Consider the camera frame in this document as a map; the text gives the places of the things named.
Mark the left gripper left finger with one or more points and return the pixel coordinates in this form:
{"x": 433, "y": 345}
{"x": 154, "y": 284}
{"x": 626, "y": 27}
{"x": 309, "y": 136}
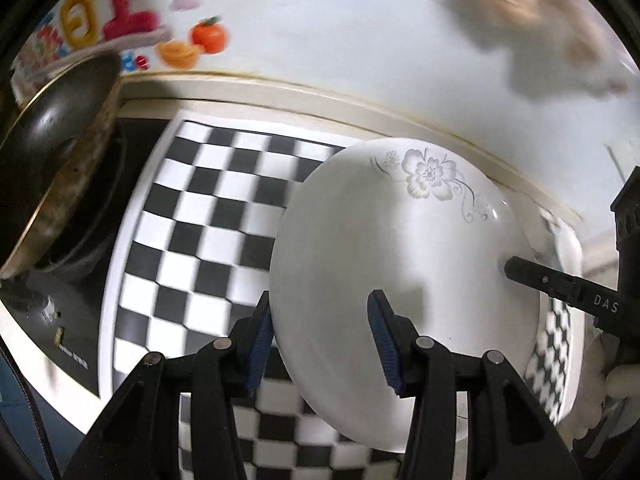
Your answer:
{"x": 229, "y": 368}

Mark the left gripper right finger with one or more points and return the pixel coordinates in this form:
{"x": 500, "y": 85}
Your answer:
{"x": 417, "y": 367}

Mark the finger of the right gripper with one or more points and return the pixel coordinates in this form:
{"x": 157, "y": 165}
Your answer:
{"x": 584, "y": 295}

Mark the white grey flower plate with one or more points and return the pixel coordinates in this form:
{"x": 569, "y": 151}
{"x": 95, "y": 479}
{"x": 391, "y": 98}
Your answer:
{"x": 430, "y": 230}

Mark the pink rose floral plate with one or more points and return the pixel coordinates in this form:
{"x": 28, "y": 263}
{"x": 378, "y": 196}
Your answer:
{"x": 554, "y": 368}

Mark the white gloved right hand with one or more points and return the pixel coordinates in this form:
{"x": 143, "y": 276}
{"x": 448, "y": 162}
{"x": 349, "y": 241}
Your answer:
{"x": 600, "y": 378}

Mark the black white checkered mat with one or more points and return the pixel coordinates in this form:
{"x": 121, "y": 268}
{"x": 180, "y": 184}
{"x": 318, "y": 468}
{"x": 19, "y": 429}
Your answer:
{"x": 192, "y": 257}

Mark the plastic bag of eggs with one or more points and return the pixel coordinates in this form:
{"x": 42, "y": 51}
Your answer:
{"x": 575, "y": 39}

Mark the black induction cooker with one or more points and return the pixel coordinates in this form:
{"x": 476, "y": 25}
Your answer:
{"x": 58, "y": 303}

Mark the black wok pan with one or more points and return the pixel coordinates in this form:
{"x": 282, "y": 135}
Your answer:
{"x": 49, "y": 155}

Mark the colourful fruit wall sticker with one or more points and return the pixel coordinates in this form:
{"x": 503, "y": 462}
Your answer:
{"x": 175, "y": 33}

